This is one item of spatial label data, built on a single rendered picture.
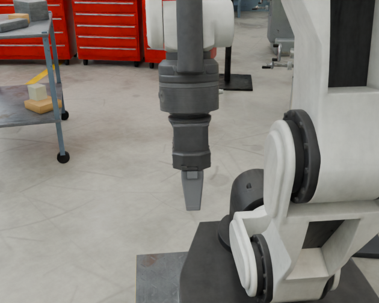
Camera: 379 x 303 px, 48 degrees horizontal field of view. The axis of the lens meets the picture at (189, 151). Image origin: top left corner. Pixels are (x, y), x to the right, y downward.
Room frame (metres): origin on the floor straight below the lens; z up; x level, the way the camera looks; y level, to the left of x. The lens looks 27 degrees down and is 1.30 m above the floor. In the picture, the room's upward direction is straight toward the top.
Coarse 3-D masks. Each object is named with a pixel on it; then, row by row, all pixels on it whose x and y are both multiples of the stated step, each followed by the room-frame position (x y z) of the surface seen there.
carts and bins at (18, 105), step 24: (24, 0) 2.91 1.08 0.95; (0, 24) 2.45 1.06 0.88; (24, 24) 2.60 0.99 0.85; (48, 24) 2.71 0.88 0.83; (48, 48) 2.42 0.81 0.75; (48, 72) 2.42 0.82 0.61; (0, 96) 2.85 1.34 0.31; (24, 96) 2.85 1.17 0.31; (48, 96) 2.70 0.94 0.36; (0, 120) 2.40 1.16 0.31; (24, 120) 2.40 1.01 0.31; (48, 120) 2.41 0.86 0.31
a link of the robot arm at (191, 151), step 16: (160, 96) 0.59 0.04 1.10; (176, 96) 0.56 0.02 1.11; (192, 96) 0.56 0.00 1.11; (208, 96) 0.57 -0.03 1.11; (176, 112) 0.56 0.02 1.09; (192, 112) 0.55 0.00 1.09; (208, 112) 0.58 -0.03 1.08; (176, 128) 0.55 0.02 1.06; (192, 128) 0.55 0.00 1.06; (176, 144) 0.54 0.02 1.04; (192, 144) 0.54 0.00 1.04; (208, 144) 0.55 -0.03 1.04; (176, 160) 0.53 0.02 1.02; (192, 160) 0.52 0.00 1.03; (208, 160) 0.53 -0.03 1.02
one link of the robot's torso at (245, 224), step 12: (240, 216) 0.80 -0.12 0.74; (252, 216) 0.80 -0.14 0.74; (264, 216) 0.80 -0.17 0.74; (240, 228) 0.76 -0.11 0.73; (252, 228) 0.79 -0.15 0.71; (264, 228) 0.80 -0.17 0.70; (240, 240) 0.73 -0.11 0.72; (240, 252) 0.71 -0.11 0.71; (252, 252) 0.68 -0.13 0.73; (240, 264) 0.70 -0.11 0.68; (252, 264) 0.65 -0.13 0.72; (240, 276) 0.69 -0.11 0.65; (252, 276) 0.64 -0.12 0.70; (336, 276) 0.65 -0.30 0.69; (252, 288) 0.63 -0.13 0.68
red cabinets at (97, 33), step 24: (0, 0) 4.77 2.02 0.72; (48, 0) 4.76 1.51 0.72; (72, 0) 4.78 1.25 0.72; (96, 0) 4.74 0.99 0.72; (120, 0) 4.70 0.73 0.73; (144, 0) 4.63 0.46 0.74; (168, 0) 4.57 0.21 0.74; (72, 24) 5.03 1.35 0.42; (96, 24) 4.75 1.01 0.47; (120, 24) 4.71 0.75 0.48; (144, 24) 4.63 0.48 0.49; (0, 48) 4.77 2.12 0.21; (24, 48) 4.77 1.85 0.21; (72, 48) 4.91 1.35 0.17; (96, 48) 4.73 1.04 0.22; (120, 48) 4.70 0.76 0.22; (144, 48) 4.65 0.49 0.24; (216, 48) 4.94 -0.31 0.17
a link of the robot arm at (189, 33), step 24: (192, 0) 0.56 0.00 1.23; (216, 0) 0.62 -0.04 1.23; (168, 24) 0.59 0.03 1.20; (192, 24) 0.55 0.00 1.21; (216, 24) 0.59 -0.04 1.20; (168, 48) 0.58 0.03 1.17; (192, 48) 0.55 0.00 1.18; (168, 72) 0.57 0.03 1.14; (192, 72) 0.56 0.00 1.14; (216, 72) 0.59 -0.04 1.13
